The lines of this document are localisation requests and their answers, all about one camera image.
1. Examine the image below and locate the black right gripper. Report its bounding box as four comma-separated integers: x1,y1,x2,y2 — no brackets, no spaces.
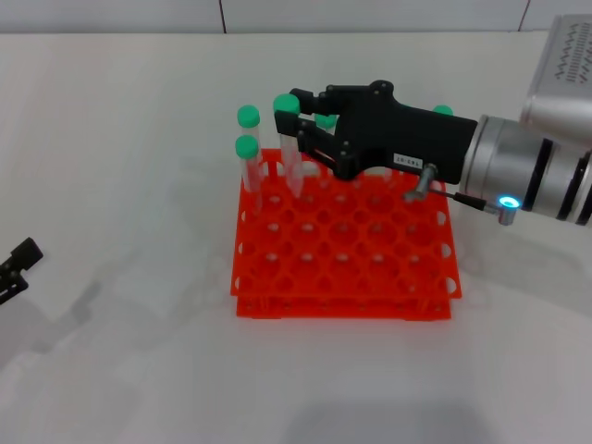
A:
273,79,479,184

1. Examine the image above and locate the red plastic test tube rack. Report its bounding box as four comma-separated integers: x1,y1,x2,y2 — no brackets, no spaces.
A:
229,147,463,321

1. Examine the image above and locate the black cable with metal plugs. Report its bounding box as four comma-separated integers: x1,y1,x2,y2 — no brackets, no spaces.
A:
401,163,523,227

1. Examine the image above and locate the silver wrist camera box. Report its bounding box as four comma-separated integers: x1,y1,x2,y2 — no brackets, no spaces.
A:
519,13,592,152

